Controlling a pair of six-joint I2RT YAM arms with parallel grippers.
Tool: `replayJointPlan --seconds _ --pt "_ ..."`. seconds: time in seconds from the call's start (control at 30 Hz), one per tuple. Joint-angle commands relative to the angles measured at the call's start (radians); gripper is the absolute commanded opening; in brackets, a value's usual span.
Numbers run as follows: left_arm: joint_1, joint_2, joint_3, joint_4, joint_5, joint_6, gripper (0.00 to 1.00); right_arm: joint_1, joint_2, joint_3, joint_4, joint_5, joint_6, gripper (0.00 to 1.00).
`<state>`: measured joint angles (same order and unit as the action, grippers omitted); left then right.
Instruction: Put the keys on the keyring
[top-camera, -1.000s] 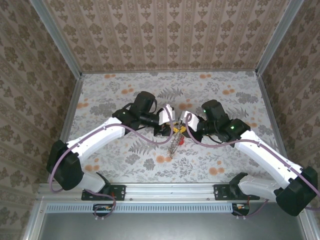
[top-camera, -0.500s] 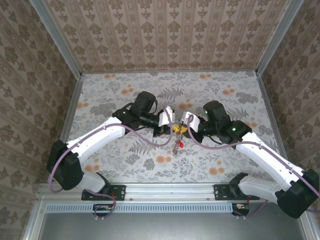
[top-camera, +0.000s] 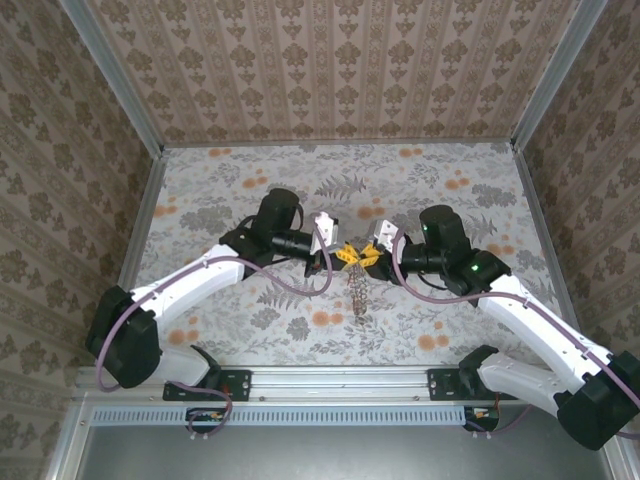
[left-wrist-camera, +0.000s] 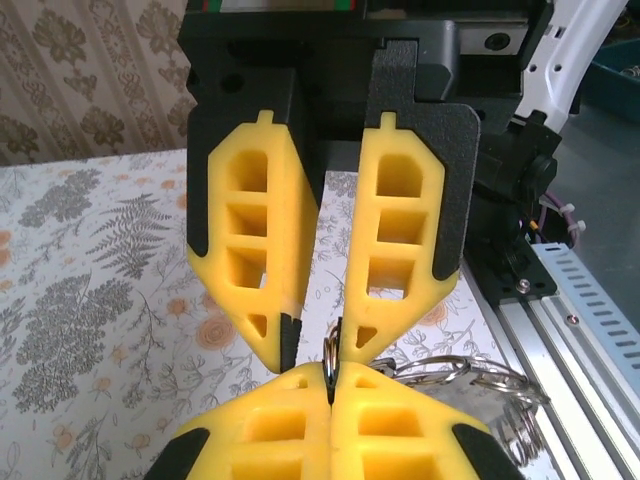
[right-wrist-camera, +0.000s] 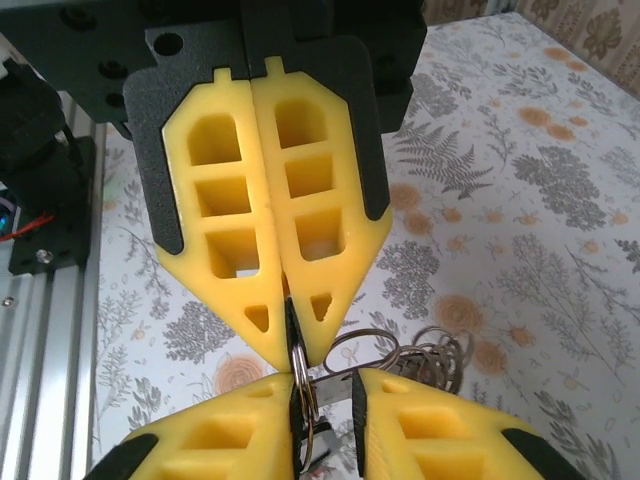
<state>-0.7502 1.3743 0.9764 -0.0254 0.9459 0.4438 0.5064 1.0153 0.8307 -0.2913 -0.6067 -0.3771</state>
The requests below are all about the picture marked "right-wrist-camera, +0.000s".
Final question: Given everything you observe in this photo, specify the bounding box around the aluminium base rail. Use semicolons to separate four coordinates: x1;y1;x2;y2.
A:
0;119;109;480

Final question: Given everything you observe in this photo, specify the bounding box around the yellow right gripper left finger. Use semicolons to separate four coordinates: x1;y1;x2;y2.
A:
89;372;306;480

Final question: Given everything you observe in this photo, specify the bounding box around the floral patterned table cover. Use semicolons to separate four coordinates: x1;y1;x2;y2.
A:
92;9;640;480

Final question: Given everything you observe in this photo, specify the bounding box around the silver split keyring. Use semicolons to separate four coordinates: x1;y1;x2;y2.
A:
287;342;321;474

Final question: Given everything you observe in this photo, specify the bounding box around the silver key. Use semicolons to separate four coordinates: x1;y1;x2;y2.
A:
299;419;336;474

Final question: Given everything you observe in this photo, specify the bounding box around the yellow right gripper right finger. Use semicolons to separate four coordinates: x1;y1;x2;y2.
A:
351;367;587;480

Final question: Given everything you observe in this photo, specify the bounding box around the silver ring chain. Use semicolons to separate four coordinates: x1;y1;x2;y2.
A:
323;325;475;399

